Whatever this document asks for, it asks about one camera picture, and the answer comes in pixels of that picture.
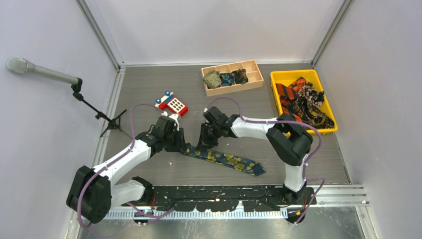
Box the silver microphone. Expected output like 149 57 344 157
6 57 81 85

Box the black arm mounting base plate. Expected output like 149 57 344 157
128 186 316 223

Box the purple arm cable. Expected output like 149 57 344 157
77 103 180 229
204 97 326 226

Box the black floral patterned tie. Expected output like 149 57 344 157
295 81 335 129

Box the blue rolled tie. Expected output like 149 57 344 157
219 73 235 87

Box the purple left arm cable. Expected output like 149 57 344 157
77 103 180 229

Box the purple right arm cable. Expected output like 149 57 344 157
204 97 326 226

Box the dark brown rolled tie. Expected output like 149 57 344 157
231 69 249 84

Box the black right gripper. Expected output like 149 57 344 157
197 123 222 152

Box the black microphone stand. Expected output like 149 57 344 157
71 78 132 139

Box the blue yellow floral tie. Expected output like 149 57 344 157
181 143 266 176

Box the wooden divided tray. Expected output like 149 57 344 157
201 60 264 96

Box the orange navy striped tie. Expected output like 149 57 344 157
276 77 309 123

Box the olive green rolled tie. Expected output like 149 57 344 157
203 70 222 89

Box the red white toy brick block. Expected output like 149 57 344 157
155 91 189 117

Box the yellow plastic bin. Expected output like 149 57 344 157
270 69 338 134

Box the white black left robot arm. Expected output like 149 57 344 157
66 113 185 224

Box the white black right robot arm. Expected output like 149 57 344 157
197 106 313 205

